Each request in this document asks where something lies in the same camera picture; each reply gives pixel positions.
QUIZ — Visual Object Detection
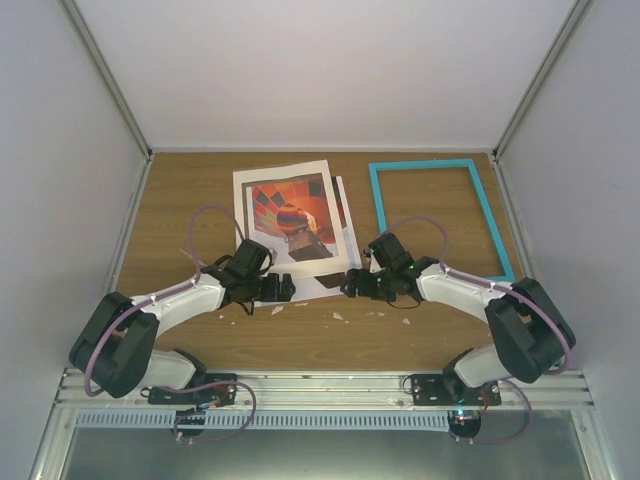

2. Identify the aluminium corner post right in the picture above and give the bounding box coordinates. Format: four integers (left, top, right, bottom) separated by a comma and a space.
492, 0, 593, 162

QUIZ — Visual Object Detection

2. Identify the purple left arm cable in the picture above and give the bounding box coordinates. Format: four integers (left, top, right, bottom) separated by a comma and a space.
82, 203, 246, 399

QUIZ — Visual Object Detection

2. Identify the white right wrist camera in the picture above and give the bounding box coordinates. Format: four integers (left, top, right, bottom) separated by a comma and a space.
362, 247, 380, 274

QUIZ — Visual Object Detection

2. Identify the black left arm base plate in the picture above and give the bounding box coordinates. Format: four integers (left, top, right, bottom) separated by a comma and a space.
140, 373, 238, 407

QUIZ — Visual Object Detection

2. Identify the grey slotted cable duct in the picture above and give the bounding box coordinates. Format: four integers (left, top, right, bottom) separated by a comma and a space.
76, 409, 449, 432

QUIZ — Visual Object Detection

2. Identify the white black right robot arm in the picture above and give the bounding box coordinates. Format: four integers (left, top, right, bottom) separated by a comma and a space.
341, 233, 576, 405

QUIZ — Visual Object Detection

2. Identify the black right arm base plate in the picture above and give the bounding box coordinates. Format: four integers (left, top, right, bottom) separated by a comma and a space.
400, 372, 502, 407

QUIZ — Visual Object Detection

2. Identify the aluminium front rail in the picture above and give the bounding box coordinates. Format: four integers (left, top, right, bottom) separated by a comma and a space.
54, 369, 594, 411

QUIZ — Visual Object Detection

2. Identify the turquoise picture frame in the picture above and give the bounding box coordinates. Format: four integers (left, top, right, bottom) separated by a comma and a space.
368, 158, 515, 282

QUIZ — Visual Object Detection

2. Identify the hot air balloon photo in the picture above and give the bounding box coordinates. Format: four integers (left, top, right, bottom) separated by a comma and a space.
245, 176, 362, 303

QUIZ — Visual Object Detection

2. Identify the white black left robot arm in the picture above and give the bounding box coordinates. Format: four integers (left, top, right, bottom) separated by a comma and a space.
69, 240, 296, 404

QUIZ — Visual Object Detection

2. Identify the clear handled screwdriver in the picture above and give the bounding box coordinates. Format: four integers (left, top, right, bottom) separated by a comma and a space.
178, 248, 201, 267

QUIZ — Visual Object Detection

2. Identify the aluminium corner post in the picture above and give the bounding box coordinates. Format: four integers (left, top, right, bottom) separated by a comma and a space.
492, 0, 593, 162
59, 0, 153, 163

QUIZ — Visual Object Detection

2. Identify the aluminium corner post left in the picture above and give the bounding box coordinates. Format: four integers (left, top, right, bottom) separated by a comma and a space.
59, 0, 153, 163

